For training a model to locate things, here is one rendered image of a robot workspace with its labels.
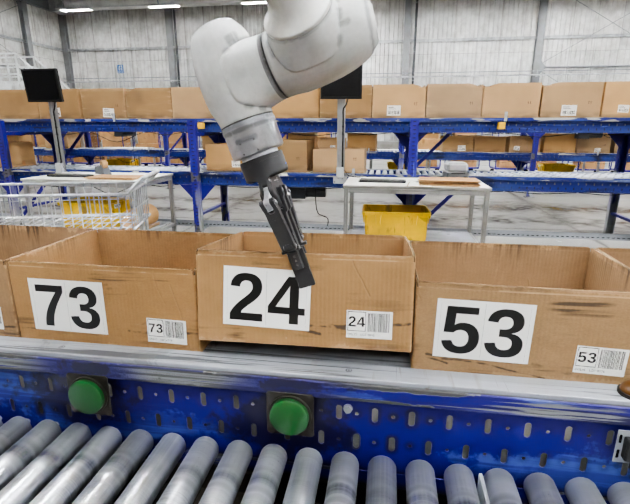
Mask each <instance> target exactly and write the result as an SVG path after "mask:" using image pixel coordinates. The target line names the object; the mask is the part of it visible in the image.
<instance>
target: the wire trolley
mask: <svg viewBox="0 0 630 504"><path fill-rule="evenodd" d="M159 172H160V169H159V168H158V169H156V170H154V171H152V172H150V173H148V174H146V175H144V176H142V177H140V178H139V179H138V180H137V181H105V182H46V183H0V187H1V192H2V195H0V198H3V201H0V209H1V215H2V216H0V225H5V223H6V222H11V223H13V225H17V224H20V223H22V222H23V225H20V226H37V225H38V226H40V225H44V226H45V225H46V226H48V225H53V226H52V227H55V226H56V225H63V226H61V227H65V225H71V224H73V225H71V226H73V228H74V225H75V224H81V225H82V226H83V228H84V224H89V225H88V226H90V225H91V224H92V229H106V228H109V229H113V228H118V229H119V228H121V229H122V228H126V229H125V230H127V229H128V228H133V230H136V229H137V228H138V227H140V226H141V225H142V224H143V223H144V222H145V228H146V230H149V224H148V218H149V217H150V216H151V213H149V206H148V199H149V198H148V196H147V186H146V184H148V183H149V182H150V181H151V180H152V179H153V178H154V177H155V176H156V175H157V174H158V173H159ZM147 178H148V179H147ZM145 179H147V180H146V181H144V180H145ZM130 183H131V187H130V188H129V189H128V190H127V192H125V185H124V184H130ZM132 183H134V184H133V185H132ZM141 183H142V184H141ZM73 184H75V187H76V193H75V194H69V187H68V185H73ZM76 184H83V186H84V193H77V186H76ZM84 184H91V185H92V192H93V184H100V192H101V184H108V192H109V184H116V193H110V192H109V193H102V192H101V193H94V192H93V193H86V192H85V185H84ZM117 184H123V185H124V193H117ZM140 184H141V185H140ZM16 185H17V187H18V193H19V195H12V194H11V188H10V186H16ZM18 185H26V190H27V194H25V195H20V192H19V186H18ZM27 185H34V188H35V194H28V189H27ZM35 185H42V186H43V192H44V194H37V193H36V187H35ZM44 185H51V191H52V194H45V191H44ZM52 185H59V189H60V194H53V190H52ZM60 185H67V188H68V194H61V188H60ZM2 186H9V189H10V195H3V191H2ZM143 186H144V190H143ZM145 186H146V193H145ZM141 187H142V188H141ZM138 189H139V196H138ZM136 190H137V196H136ZM142 190H143V198H142ZM134 191H135V196H134ZM144 193H145V198H144ZM128 194H129V198H126V195H128ZM130 194H131V198H130ZM119 195H125V198H122V199H125V203H126V199H129V201H130V210H131V212H130V213H131V214H130V213H128V211H127V203H126V211H127V213H120V207H119V200H120V199H119V198H118V196H119ZM132 195H133V198H132ZM72 196H77V199H76V200H77V201H78V208H79V214H72V208H71V201H75V200H70V197H72ZM80 196H85V199H80ZM86 196H88V199H86ZM89 196H93V199H90V197H89ZM94 196H98V199H94ZM99 196H101V199H99ZM102 196H107V197H108V199H102ZM110 196H117V199H110ZM146 196H147V198H146ZM24 197H28V201H21V198H24ZM30 197H36V200H31V199H30ZM37 197H39V200H38V199H37ZM40 197H44V198H45V197H49V200H46V198H45V200H41V199H40ZM50 197H53V200H51V199H50ZM54 197H59V200H54ZM60 197H61V200H60ZM62 197H69V200H62ZM78 197H79V199H78ZM135 197H136V198H135ZM137 197H138V198H137ZM139 197H140V198H139ZM4 198H9V201H4ZM10 198H11V200H12V201H11V200H10ZM12 198H19V201H13V199H12ZM130 199H132V208H133V210H132V209H131V200H130ZM135 199H136V206H137V207H136V206H135ZM137 199H138V205H137ZM139 199H140V205H139ZM144 199H145V200H144ZM146 199H147V200H146ZM80 200H86V207H87V200H89V207H90V214H88V207H87V214H82V210H81V202H80ZM90 200H94V208H95V214H92V212H91V205H90ZM95 200H98V202H99V209H100V214H96V207H95ZM100 200H102V208H103V200H108V205H109V214H104V208H103V214H101V207H100ZM111 200H117V201H118V210H119V213H112V209H111ZM143 200H144V202H143ZM31 201H37V206H38V212H39V215H33V211H32V205H31ZM38 201H40V207H41V213H42V215H40V211H39V205H38ZM41 201H45V205H46V211H47V215H43V211H42V205H41ZM46 201H50V208H51V214H52V215H48V210H47V204H46ZM51 201H53V203H54V201H59V202H60V208H61V215H56V209H55V203H54V210H55V215H53V212H52V205H51ZM62 201H69V203H70V210H71V215H64V208H63V202H62ZM109 201H110V203H109ZM146 201H147V203H146V210H145V202H146ZM1 202H3V203H4V208H5V213H6V216H3V212H2V207H1ZM5 202H9V203H10V208H11V214H12V216H7V212H6V207H5ZM11 202H12V206H13V211H14V216H13V211H12V206H11ZM13 202H20V208H21V213H22V216H15V210H14V205H13ZM21 202H29V208H30V214H31V216H24V214H23V209H22V203H21ZM61 202H62V206H61ZM143 203H144V208H143ZM133 204H134V207H133ZM79 205H80V207H79ZM147 206H148V212H147ZM138 207H139V214H138ZM140 207H141V214H140ZM136 208H137V214H136ZM62 209H63V213H62ZM110 209H111V211H110ZM144 210H145V213H144ZM80 212H81V214H80ZM132 212H133V214H132ZM146 212H147V213H146ZM134 213H135V214H134ZM121 216H125V217H123V218H122V219H124V218H130V219H132V222H128V221H129V220H130V219H129V220H127V221H126V222H121V220H122V219H121ZM126 216H131V217H126ZM135 216H136V217H135ZM137 216H138V217H137ZM139 216H140V217H139ZM141 216H142V217H141ZM83 217H85V218H87V217H91V218H87V219H89V220H88V221H90V220H91V221H92V223H86V222H88V221H86V222H84V223H83V220H85V218H83ZM92 217H93V218H92ZM94 217H100V218H94ZM102 217H108V218H102ZM111 217H116V218H111ZM117 217H120V218H117ZM46 218H52V219H50V220H53V222H52V223H53V224H52V223H50V224H45V223H46V222H48V221H50V220H44V219H46ZM54 218H60V219H54ZM63 218H68V219H63ZM70 218H72V219H70ZM73 218H75V219H73ZM77 218H81V219H77ZM133 218H134V222H133ZM135 218H136V220H135ZM137 218H138V219H137ZM139 218H140V223H139ZM141 218H142V221H141ZM143 218H144V220H143ZM8 219H11V220H13V221H11V220H8ZM14 219H18V220H15V221H14ZM21 219H23V220H21ZM24 219H26V220H24ZM29 219H33V220H29ZM37 219H42V220H37ZM93 219H97V220H99V219H101V223H94V222H96V221H97V220H96V221H94V222H93ZM102 219H105V220H107V219H110V222H106V223H107V224H106V225H108V224H109V223H111V227H105V226H106V225H105V226H103V224H105V223H102V222H104V221H105V220H104V221H102ZM112 219H113V220H115V219H120V221H118V222H112V221H113V220H112ZM4 220H8V221H4ZM54 220H56V221H58V220H62V222H63V224H60V223H62V222H60V223H58V224H54V222H56V221H54ZM66 220H72V221H70V222H72V223H71V224H68V223H70V222H68V223H66V224H64V221H66ZM74 220H80V221H82V223H78V222H80V221H78V222H76V223H74ZM137 220H138V222H137ZM16 221H22V222H19V223H17V224H15V222H16ZM24 221H30V222H32V221H33V224H31V225H26V224H28V223H30V222H28V223H25V222H24ZM34 221H38V222H40V221H43V223H42V224H37V225H35V224H36V223H38V222H36V223H34ZM44 221H46V222H44ZM11 223H9V224H11ZM112 223H116V224H117V223H120V225H121V226H120V227H113V226H115V225H116V224H114V225H113V226H112ZM121 223H124V224H125V223H132V224H131V225H132V227H130V226H131V225H130V226H129V227H122V226H123V225H124V224H123V225H122V224H121ZM135 223H136V225H137V226H136V225H135ZM137 223H138V224H137ZM9 224H6V225H9ZM93 224H98V225H99V224H101V225H102V228H95V227H97V226H98V225H96V226H95V227H93ZM133 224H134V226H135V227H133ZM81 225H80V226H81ZM71 226H69V227H71ZM80 226H78V227H80ZM88 226H86V227H85V228H87V227H88ZM78 227H76V228H78ZM104 227H105V228H104Z"/></svg>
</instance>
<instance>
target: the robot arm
mask: <svg viewBox="0 0 630 504"><path fill-rule="evenodd" d="M265 1H266V3H267V6H268V11H267V13H266V16H265V19H264V28H265V30H266V31H265V32H263V33H261V34H258V35H255V36H252V37H249V35H248V33H247V31H246V30H245V29H244V28H243V27H242V26H241V25H239V24H238V23H237V22H235V21H234V20H232V19H231V18H218V19H215V20H212V21H210V22H208V23H206V24H205V25H203V26H202V27H201V28H199V29H198V30H197V31H196V32H195V33H194V35H193V36H192V38H191V42H190V45H191V55H192V60H193V65H194V69H195V73H196V77H197V80H198V83H199V87H200V90H201V92H202V95H203V98H204V100H205V102H206V105H207V107H208V109H209V111H210V113H211V115H212V116H213V117H214V118H215V120H216V121H217V123H218V124H219V126H220V128H221V131H222V133H223V134H222V135H223V137H224V138H225V140H226V143H227V146H228V148H229V151H230V153H231V156H232V158H233V161H235V162H236V161H241V160H242V164H240V167H241V170H242V173H243V175H244V178H245V180H246V183H247V184H253V183H256V182H257V183H258V184H259V190H260V197H261V200H262V201H260V202H259V206H260V208H261V209H262V211H263V212H264V214H265V216H266V218H267V220H268V222H269V224H270V227H271V229H272V231H273V233H274V235H275V237H276V239H277V242H278V244H279V246H280V248H281V251H282V252H281V253H282V255H285V254H287V256H288V259H289V262H290V264H291V267H292V270H293V272H294V275H295V278H296V280H297V283H298V286H299V288H300V289H302V288H305V287H309V286H312V285H315V284H316V283H315V280H314V277H313V274H312V271H311V268H310V265H309V263H308V260H307V257H306V254H305V253H307V252H306V249H305V246H304V245H305V244H307V240H305V241H303V239H304V236H303V234H302V230H301V227H300V224H299V221H298V217H297V214H296V211H295V208H294V205H293V201H292V197H291V191H290V189H289V188H287V187H286V185H285V184H283V182H282V180H281V178H280V176H279V174H280V173H283V172H285V171H287V170H288V165H287V162H286V160H285V157H284V154H283V151H282V149H280V150H278V148H277V147H279V146H281V145H282V144H283V139H282V136H281V134H280V131H279V128H278V125H277V123H276V120H275V119H276V118H275V116H274V114H273V111H272V107H273V106H275V105H276V104H278V103H279V102H281V101H283V100H285V99H287V98H289V97H292V96H295V95H298V94H302V93H307V92H310V91H313V90H315V89H318V88H321V87H323V86H325V85H327V84H330V83H332V82H334V81H336V80H338V79H340V78H342V77H344V76H346V75H347V74H349V73H351V72H352V71H354V70H355V69H357V68H358V67H360V66H361V65H362V64H363V63H365V62H366V61H367V60H368V59H369V58H370V57H371V55H372V54H373V53H374V50H375V48H376V46H377V45H378V41H379V39H378V32H377V26H376V21H375V16H374V11H373V7H372V3H371V2H370V1H369V0H265Z"/></svg>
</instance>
